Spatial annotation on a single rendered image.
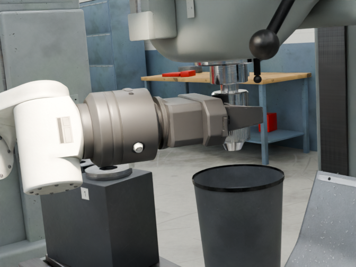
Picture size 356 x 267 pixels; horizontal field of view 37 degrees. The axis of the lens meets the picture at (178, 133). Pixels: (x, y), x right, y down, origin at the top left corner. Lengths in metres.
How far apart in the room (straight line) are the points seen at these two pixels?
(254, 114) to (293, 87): 5.51
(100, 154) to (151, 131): 0.06
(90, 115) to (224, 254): 2.13
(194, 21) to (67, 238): 0.63
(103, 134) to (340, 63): 0.55
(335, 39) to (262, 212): 1.68
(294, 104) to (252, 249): 3.70
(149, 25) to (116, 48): 7.33
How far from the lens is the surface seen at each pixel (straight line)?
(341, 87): 1.02
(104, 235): 0.99
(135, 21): 0.60
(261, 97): 5.41
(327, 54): 1.03
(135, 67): 8.07
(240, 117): 0.65
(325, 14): 0.70
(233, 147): 0.67
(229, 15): 0.57
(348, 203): 1.03
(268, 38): 0.52
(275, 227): 2.70
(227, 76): 0.65
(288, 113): 6.25
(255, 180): 2.97
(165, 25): 0.59
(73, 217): 1.06
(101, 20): 8.08
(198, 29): 0.58
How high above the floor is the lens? 1.34
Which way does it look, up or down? 10 degrees down
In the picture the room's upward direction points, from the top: 4 degrees counter-clockwise
